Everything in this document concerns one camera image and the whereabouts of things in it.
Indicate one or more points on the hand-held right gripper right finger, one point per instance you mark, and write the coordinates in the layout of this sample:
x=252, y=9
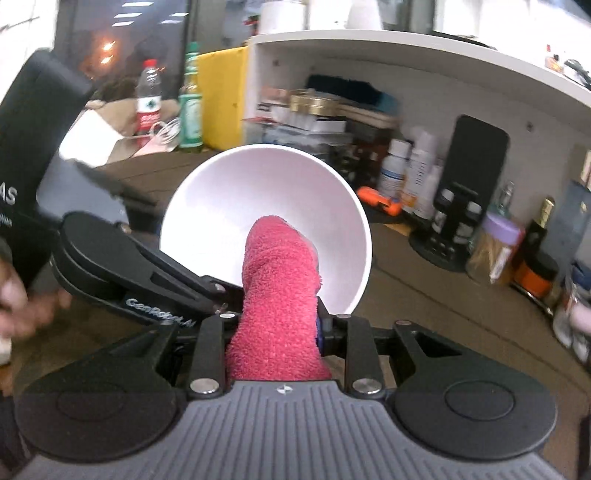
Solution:
x=346, y=334

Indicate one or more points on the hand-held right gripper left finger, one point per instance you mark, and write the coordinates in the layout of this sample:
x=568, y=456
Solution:
x=210, y=337

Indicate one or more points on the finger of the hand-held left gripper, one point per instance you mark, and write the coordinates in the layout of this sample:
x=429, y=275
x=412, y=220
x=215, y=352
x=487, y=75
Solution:
x=115, y=187
x=184, y=277

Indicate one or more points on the pink towel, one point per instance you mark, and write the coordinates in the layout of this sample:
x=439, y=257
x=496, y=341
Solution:
x=277, y=300

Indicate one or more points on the white ribbed bowl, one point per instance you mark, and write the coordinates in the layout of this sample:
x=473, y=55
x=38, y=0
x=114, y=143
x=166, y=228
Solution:
x=258, y=184

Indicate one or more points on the person's left hand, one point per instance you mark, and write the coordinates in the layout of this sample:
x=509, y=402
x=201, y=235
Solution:
x=23, y=311

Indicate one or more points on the red label water bottle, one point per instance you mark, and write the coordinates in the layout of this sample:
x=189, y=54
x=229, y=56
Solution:
x=148, y=106

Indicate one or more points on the brown desk mat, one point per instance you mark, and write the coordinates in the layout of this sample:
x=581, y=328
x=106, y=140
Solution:
x=438, y=332

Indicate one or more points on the green glass bottle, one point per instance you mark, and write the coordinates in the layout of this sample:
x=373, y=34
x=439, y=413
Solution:
x=190, y=110

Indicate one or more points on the yellow plastic box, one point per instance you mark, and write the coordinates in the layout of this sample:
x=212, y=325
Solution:
x=221, y=101

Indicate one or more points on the white medicine bottle blue label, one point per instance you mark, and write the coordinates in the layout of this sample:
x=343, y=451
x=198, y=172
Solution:
x=395, y=170

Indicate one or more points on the toothpick jar purple lid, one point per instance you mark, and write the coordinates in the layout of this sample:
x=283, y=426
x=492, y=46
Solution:
x=496, y=249

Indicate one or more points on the white spray can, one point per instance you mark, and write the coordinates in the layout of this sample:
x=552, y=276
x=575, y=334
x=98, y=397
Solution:
x=422, y=175

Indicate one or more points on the orange jar black lid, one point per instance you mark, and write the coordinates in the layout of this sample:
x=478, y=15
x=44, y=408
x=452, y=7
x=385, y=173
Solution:
x=535, y=277

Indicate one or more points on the green perfume bottle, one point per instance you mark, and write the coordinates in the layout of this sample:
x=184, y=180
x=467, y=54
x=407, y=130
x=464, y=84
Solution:
x=504, y=201

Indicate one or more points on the gold round tin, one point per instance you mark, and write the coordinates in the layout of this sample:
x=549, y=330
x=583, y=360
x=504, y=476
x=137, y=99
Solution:
x=314, y=104

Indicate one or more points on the beige flat case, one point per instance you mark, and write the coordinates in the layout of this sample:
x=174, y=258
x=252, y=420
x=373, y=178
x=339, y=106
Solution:
x=369, y=117

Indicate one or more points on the dark bottle gold cap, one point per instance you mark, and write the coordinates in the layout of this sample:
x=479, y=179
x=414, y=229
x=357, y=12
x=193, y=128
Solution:
x=540, y=230

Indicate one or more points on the black phone stand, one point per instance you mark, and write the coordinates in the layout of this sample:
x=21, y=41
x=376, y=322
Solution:
x=478, y=152

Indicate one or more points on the white container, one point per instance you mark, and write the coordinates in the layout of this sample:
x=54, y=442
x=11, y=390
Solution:
x=281, y=18

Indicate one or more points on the white desktop shelf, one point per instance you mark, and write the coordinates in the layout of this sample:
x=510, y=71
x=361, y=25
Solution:
x=415, y=87

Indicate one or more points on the tall blue bottle gold cap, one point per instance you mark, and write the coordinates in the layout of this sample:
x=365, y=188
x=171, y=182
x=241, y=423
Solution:
x=577, y=217

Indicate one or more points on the white cup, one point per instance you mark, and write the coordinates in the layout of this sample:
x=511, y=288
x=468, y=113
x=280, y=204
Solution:
x=364, y=14

